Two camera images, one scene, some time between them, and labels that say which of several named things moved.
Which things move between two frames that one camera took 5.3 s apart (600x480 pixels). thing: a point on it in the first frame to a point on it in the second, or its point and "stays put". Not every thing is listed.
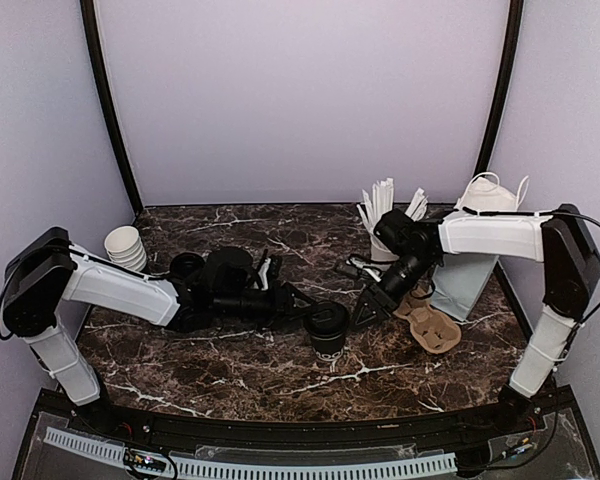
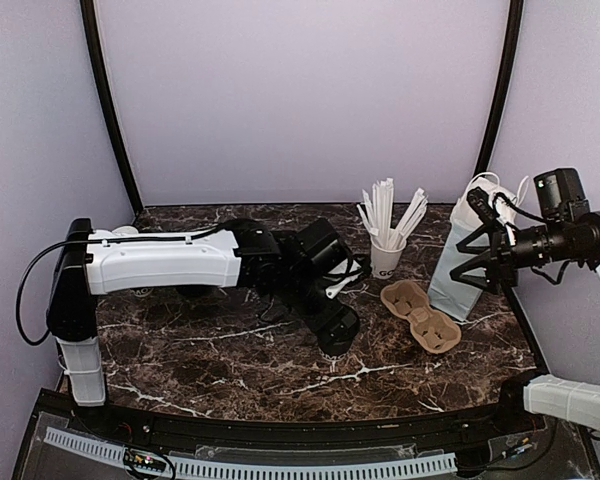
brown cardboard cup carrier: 433,330 stays put
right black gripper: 379,302 to 501,248
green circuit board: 144,460 stays put
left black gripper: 282,302 to 319,323
